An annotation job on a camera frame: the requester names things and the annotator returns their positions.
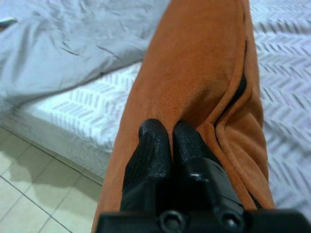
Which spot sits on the mattress with white chevron sheet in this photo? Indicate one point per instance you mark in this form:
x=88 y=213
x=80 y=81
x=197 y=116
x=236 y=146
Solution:
x=286 y=72

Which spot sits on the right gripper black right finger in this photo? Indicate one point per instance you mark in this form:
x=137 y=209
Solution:
x=192 y=150

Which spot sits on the orange suede pillow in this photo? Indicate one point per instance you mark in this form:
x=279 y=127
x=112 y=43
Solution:
x=194 y=60

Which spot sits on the grey blanket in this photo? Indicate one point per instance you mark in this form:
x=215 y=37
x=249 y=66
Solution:
x=60 y=48

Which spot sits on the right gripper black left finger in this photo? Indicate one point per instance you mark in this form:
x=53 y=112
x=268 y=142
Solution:
x=148 y=155

